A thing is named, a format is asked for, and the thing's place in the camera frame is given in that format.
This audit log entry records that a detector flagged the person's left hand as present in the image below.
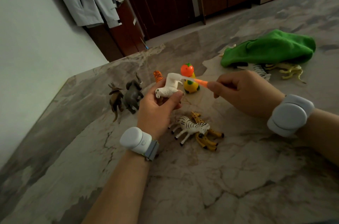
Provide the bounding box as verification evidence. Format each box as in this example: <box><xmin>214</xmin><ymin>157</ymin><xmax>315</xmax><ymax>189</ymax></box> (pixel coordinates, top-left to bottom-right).
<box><xmin>136</xmin><ymin>78</ymin><xmax>185</xmax><ymax>140</ymax></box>

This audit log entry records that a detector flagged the person's right hand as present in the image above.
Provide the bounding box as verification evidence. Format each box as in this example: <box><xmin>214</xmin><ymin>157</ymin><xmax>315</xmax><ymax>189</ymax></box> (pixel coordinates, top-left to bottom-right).
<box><xmin>207</xmin><ymin>70</ymin><xmax>285</xmax><ymax>120</ymax></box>

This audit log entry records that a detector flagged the small orange white brush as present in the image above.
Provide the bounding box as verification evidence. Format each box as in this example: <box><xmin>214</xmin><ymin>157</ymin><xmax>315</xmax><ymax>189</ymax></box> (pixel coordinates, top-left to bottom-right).
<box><xmin>181</xmin><ymin>76</ymin><xmax>210</xmax><ymax>88</ymax></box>

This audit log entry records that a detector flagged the white toy animal figure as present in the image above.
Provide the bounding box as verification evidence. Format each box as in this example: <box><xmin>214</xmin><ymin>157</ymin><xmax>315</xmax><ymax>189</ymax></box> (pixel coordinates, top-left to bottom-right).
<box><xmin>155</xmin><ymin>73</ymin><xmax>186</xmax><ymax>99</ymax></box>

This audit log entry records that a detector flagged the person's left forearm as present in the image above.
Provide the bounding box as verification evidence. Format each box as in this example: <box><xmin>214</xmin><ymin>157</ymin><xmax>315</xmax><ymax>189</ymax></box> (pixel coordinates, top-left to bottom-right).
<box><xmin>82</xmin><ymin>150</ymin><xmax>152</xmax><ymax>224</ymax></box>

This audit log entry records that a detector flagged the person's right forearm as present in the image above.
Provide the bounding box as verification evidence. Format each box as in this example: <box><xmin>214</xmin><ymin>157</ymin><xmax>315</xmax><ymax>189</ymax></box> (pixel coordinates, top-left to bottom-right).
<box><xmin>296</xmin><ymin>108</ymin><xmax>339</xmax><ymax>166</ymax></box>

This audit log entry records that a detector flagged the yellow green toy fruit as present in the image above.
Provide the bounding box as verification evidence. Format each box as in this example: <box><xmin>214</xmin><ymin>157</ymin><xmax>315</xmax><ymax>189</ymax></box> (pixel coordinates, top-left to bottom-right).
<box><xmin>183</xmin><ymin>72</ymin><xmax>200</xmax><ymax>94</ymax></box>

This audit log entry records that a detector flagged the toy zebra figure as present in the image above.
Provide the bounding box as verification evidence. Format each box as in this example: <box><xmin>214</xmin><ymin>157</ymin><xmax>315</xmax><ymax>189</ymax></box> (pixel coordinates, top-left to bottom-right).
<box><xmin>238</xmin><ymin>63</ymin><xmax>272</xmax><ymax>82</ymax></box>
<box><xmin>168</xmin><ymin>115</ymin><xmax>211</xmax><ymax>147</ymax></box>

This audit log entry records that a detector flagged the orange toy tomato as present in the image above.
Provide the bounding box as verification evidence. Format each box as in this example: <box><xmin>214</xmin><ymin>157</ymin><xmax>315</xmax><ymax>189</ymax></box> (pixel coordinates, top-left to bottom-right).
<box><xmin>180</xmin><ymin>63</ymin><xmax>195</xmax><ymax>78</ymax></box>

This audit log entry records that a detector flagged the grey toy elephant figure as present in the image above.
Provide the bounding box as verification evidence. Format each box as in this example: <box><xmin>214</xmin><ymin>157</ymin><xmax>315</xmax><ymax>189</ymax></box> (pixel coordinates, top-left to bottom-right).
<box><xmin>123</xmin><ymin>72</ymin><xmax>144</xmax><ymax>115</ymax></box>

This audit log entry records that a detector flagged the yellow toy giraffe figure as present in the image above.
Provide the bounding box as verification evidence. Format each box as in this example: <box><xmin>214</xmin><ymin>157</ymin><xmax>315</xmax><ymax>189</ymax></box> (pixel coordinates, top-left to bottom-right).
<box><xmin>191</xmin><ymin>111</ymin><xmax>225</xmax><ymax>152</ymax></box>

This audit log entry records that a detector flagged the brown toy moose figure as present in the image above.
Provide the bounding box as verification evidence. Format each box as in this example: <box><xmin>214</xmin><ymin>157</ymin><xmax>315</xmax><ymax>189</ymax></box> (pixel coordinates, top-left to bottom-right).
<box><xmin>108</xmin><ymin>82</ymin><xmax>124</xmax><ymax>123</ymax></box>

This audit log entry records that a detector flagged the green cloth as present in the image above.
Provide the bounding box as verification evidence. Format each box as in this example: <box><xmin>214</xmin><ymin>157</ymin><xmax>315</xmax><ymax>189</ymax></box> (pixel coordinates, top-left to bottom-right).
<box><xmin>220</xmin><ymin>29</ymin><xmax>316</xmax><ymax>68</ymax></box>

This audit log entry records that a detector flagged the yellow spotted toy cat figure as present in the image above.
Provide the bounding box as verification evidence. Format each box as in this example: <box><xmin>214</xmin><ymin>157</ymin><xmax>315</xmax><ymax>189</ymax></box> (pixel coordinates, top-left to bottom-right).
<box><xmin>264</xmin><ymin>62</ymin><xmax>307</xmax><ymax>84</ymax></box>

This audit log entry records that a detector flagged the white wrist tracker grey strap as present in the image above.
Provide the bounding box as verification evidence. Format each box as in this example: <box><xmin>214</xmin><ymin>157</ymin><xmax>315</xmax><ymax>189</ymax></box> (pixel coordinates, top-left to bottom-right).
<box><xmin>119</xmin><ymin>126</ymin><xmax>160</xmax><ymax>162</ymax></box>

